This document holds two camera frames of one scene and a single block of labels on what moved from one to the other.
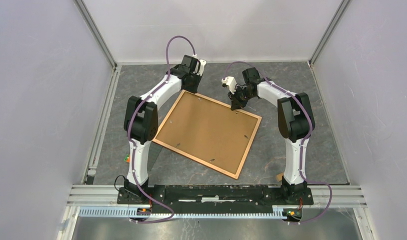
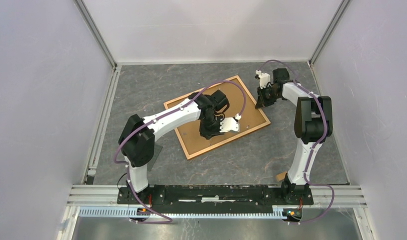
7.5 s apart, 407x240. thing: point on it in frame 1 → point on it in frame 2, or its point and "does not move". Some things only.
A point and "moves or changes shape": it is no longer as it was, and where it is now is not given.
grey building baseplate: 153,153 does not move
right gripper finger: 236,104 → 259,103
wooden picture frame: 209,132 moves or changes shape
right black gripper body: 241,94 → 267,96
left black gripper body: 194,84 → 210,127
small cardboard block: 279,177 does not move
